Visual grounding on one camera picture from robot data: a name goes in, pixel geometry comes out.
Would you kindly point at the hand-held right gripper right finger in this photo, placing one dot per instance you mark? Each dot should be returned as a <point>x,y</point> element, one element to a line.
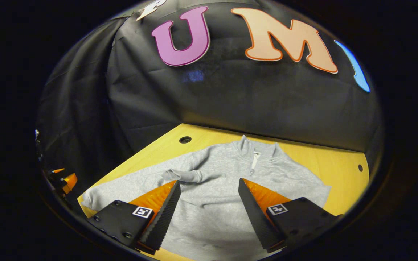
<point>256,214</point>

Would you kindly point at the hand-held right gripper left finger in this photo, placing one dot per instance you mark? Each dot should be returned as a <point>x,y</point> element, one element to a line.
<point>163,214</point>

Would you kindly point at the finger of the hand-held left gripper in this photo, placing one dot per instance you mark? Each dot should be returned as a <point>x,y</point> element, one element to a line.
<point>69,181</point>
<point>57,170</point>

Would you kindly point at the grey zip-neck sweatshirt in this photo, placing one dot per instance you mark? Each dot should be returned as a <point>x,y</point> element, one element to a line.
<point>216,217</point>

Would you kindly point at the black backdrop cloth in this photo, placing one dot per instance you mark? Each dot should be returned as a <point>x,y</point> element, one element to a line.
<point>230,98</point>

